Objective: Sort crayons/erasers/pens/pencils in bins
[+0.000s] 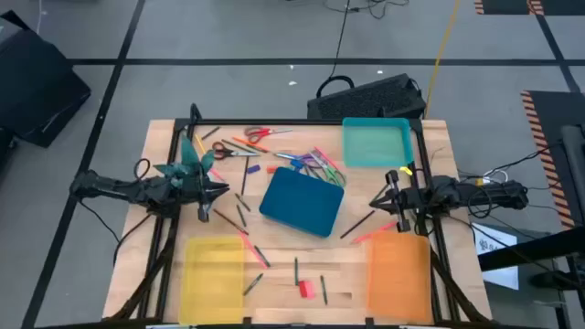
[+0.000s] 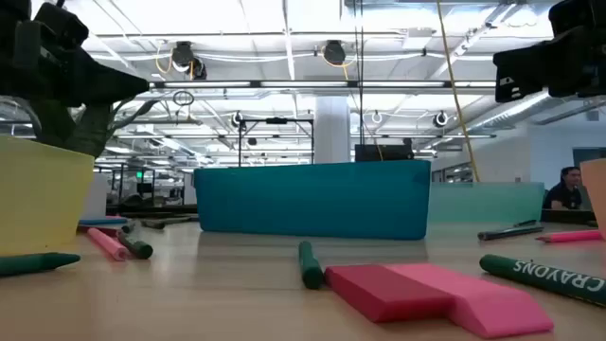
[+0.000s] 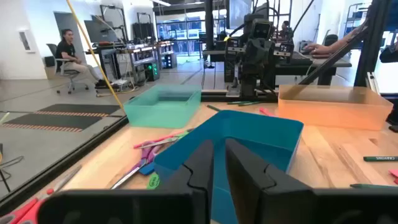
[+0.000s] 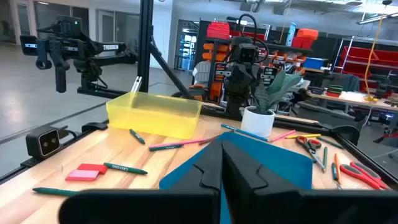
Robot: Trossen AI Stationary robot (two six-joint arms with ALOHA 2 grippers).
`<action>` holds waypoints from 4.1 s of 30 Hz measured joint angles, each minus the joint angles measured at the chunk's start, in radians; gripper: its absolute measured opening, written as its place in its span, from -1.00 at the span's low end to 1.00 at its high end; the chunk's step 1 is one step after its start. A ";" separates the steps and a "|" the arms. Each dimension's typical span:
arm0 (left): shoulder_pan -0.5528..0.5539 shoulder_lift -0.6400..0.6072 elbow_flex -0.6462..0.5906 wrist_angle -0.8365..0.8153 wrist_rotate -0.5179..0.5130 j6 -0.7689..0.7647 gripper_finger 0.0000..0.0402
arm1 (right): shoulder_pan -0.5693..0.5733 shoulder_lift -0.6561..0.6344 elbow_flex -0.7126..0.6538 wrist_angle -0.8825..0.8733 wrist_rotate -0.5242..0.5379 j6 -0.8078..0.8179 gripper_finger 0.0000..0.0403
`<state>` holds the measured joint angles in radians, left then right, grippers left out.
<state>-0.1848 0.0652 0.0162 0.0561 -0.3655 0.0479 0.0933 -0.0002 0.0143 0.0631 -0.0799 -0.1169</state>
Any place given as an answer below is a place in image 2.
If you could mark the red eraser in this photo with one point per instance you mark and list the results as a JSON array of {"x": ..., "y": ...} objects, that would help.
[{"x": 383, "y": 291}]

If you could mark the dark blue plastic bin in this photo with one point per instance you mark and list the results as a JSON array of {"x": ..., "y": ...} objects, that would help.
[{"x": 312, "y": 199}]

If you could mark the orange translucent plastic bin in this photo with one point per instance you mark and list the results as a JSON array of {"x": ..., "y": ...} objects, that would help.
[{"x": 597, "y": 194}]

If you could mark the green plant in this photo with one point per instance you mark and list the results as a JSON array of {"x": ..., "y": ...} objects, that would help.
[{"x": 97, "y": 199}]

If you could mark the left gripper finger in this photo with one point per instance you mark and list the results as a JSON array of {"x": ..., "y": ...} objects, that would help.
[{"x": 94, "y": 85}]

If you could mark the blue pencil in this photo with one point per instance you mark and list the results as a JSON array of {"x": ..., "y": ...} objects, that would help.
[{"x": 101, "y": 221}]

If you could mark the black pencil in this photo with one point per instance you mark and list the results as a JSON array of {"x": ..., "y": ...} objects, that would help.
[{"x": 180, "y": 219}]

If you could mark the white pillar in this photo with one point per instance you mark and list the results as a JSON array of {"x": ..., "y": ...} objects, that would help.
[{"x": 331, "y": 132}]

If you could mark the pink pencil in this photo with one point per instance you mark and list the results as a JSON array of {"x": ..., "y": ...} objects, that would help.
[
  {"x": 570, "y": 236},
  {"x": 106, "y": 244}
]

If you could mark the pink eraser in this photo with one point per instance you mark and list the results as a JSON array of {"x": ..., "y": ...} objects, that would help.
[{"x": 497, "y": 308}]

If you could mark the green pen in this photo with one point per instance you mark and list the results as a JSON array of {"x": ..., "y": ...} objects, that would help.
[
  {"x": 154, "y": 224},
  {"x": 137, "y": 248}
]

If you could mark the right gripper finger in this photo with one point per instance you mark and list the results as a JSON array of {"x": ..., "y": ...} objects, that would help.
[{"x": 521, "y": 71}]

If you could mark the teal translucent plastic bin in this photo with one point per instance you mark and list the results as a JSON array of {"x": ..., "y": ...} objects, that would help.
[{"x": 487, "y": 203}]

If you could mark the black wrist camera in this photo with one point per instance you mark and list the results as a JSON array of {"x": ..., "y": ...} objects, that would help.
[
  {"x": 575, "y": 13},
  {"x": 61, "y": 26}
]

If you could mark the person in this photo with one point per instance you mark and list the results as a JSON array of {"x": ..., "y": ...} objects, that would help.
[{"x": 565, "y": 194}]

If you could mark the black pen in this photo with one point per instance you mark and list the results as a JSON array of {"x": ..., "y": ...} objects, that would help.
[{"x": 509, "y": 232}]

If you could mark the dark door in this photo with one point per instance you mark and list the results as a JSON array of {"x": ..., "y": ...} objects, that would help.
[{"x": 589, "y": 154}]

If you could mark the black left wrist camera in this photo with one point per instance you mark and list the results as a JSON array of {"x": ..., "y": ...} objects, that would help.
[{"x": 61, "y": 26}]

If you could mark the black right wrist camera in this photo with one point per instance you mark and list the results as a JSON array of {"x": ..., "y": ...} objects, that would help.
[{"x": 575, "y": 13}]

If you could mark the ceiling light bar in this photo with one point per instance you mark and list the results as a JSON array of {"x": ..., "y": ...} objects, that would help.
[{"x": 303, "y": 84}]

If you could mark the silver ventilation duct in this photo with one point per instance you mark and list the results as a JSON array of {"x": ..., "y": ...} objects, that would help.
[{"x": 521, "y": 111}]

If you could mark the black background frame rig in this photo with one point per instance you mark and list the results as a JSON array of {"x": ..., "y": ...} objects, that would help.
[{"x": 276, "y": 120}]

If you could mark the green crayon white lettering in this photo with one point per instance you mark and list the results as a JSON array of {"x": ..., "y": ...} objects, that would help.
[{"x": 535, "y": 277}]

